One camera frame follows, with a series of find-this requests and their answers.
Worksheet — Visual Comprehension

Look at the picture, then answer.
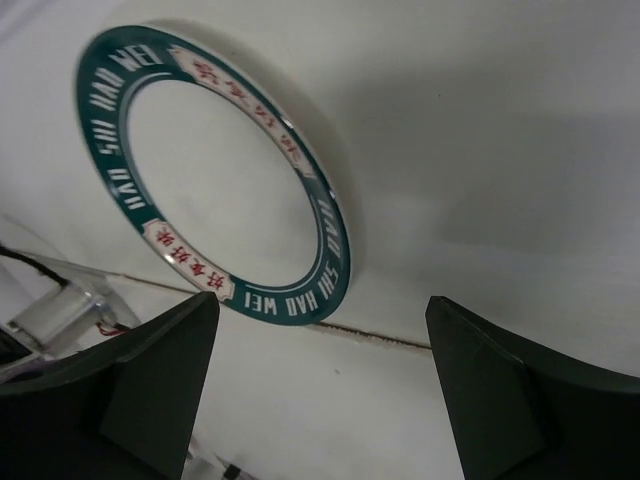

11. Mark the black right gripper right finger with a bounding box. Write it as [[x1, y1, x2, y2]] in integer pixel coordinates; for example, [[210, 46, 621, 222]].
[[425, 296, 639, 479]]

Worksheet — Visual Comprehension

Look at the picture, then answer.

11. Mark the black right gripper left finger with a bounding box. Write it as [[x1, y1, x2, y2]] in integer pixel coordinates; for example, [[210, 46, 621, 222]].
[[1, 292, 220, 479]]

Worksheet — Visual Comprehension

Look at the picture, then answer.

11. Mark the white plate wide green band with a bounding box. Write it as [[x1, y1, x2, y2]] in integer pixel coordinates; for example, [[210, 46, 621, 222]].
[[75, 25, 353, 326]]

